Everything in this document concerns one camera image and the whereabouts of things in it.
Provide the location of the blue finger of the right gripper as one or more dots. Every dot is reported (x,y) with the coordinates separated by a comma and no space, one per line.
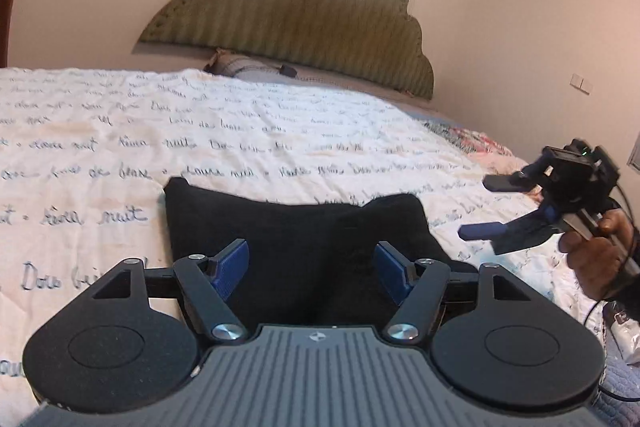
(515,182)
(528,231)

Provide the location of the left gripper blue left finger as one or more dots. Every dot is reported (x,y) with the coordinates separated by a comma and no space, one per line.
(229,267)

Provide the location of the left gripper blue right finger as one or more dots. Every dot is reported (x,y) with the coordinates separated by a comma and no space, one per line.
(395,271)

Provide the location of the black pants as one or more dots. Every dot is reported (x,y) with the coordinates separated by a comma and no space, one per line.
(310,265)

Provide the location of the person's right hand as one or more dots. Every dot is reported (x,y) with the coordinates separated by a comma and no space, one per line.
(597,261)

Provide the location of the white script-print bedspread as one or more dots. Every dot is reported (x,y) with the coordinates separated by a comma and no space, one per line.
(85,156)

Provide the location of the striped pillow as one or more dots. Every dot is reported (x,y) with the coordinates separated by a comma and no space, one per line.
(232,64)

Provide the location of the olive tufted headboard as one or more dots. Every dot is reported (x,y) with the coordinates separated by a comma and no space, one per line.
(374,40)

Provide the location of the white wall switch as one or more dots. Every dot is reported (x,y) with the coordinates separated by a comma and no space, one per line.
(580,83)

